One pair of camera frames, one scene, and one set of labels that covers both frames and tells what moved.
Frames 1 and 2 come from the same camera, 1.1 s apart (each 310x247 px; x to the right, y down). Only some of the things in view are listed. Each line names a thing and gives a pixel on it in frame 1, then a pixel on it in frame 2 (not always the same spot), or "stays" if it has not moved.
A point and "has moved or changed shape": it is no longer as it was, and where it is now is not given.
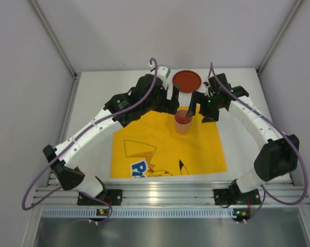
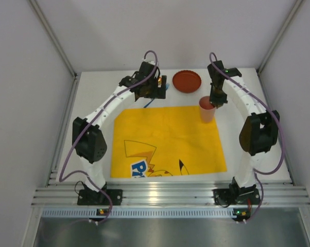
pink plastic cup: (182, 123) has moved or changed shape
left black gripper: (168, 102) → (158, 92)
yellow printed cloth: (151, 146) stays
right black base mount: (234, 195) stays
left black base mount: (112, 196) stays
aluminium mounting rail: (174, 193) stays
